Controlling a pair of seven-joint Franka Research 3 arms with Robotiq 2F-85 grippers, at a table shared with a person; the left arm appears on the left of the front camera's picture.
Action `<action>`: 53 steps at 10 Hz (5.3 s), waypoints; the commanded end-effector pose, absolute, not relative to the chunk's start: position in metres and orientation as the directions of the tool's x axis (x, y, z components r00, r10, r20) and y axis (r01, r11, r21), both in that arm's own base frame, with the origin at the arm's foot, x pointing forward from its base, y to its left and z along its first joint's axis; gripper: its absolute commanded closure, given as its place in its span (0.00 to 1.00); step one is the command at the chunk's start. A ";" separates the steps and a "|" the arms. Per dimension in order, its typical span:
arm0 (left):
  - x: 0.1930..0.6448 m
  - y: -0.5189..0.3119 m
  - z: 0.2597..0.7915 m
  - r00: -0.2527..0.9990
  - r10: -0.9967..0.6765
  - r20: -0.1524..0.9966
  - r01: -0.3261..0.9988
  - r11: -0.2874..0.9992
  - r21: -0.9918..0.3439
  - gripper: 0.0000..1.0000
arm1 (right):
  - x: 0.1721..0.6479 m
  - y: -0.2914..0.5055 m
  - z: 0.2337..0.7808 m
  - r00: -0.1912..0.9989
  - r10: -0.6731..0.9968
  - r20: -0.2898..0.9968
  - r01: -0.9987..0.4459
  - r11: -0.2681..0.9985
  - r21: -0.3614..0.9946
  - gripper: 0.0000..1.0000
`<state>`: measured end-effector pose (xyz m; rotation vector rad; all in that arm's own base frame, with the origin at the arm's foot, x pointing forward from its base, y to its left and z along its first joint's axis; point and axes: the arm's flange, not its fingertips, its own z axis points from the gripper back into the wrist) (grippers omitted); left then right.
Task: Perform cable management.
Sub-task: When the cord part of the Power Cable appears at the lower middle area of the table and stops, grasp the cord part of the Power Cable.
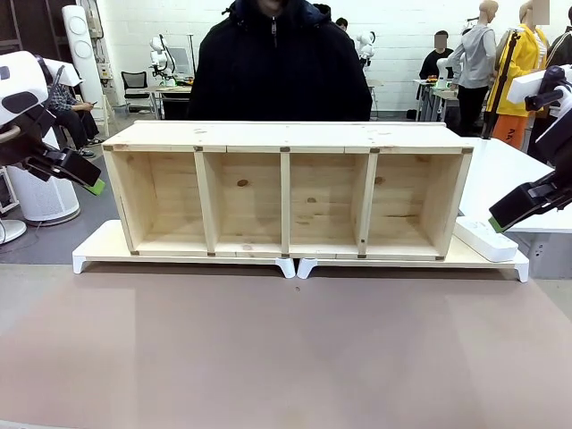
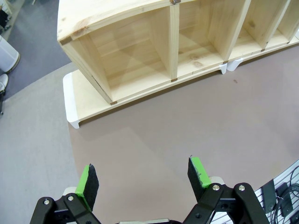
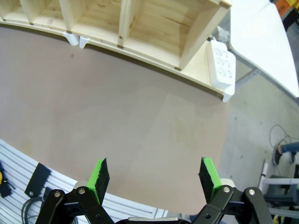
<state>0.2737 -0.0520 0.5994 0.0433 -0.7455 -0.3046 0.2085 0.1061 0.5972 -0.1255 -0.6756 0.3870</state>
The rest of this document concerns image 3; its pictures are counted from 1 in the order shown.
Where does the white side table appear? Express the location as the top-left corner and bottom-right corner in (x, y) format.
(229, 0), (299, 98)

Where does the white slatted panel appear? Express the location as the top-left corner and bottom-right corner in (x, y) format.
(0, 139), (169, 224)

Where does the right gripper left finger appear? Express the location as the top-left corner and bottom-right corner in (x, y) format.
(35, 157), (115, 224)

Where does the dark shoe of bystander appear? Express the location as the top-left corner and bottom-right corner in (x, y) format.
(273, 143), (285, 165)

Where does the grey floor cable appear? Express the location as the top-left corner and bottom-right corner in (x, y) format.
(268, 124), (293, 150)

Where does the white power strip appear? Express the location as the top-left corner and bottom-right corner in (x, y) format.
(206, 40), (236, 96)

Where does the four-compartment pine wood shelf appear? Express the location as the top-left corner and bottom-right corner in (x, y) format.
(0, 0), (232, 70)

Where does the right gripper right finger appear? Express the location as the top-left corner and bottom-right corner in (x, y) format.
(190, 156), (274, 224)

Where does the grey metal equipment frame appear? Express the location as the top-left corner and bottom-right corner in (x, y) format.
(258, 172), (299, 217)

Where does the wooden riser with white feet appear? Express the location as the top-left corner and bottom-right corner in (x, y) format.
(0, 16), (79, 46)

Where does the coiled grey cable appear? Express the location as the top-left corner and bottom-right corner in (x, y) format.
(21, 197), (45, 224)

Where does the blue jeans leg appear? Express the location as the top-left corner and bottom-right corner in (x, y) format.
(280, 140), (299, 155)

